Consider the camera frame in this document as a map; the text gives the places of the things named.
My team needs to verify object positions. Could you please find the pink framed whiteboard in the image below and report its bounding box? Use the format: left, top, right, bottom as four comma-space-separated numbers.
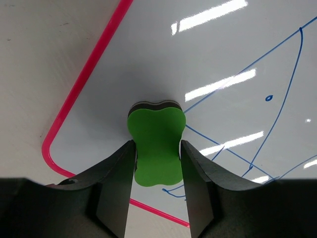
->
41, 0, 317, 228

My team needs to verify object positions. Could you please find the green whiteboard eraser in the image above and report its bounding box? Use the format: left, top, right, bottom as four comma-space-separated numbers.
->
127, 100, 186, 187

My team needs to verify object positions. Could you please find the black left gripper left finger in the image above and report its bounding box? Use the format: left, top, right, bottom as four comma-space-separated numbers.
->
59, 140, 136, 238

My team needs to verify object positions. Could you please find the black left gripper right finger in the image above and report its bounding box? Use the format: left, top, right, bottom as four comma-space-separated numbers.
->
181, 140, 260, 238

